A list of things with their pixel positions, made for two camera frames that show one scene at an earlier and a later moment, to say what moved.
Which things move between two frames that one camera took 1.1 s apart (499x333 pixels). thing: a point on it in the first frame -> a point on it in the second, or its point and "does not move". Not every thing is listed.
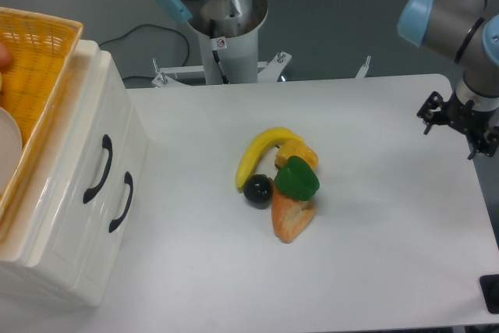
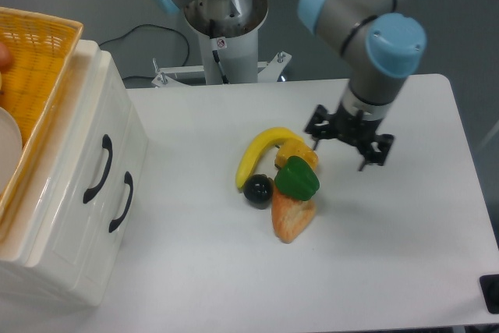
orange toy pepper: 296,147 does not move
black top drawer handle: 107,144 does not move
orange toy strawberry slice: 290,217 does not move
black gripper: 483,139 -> 355,127
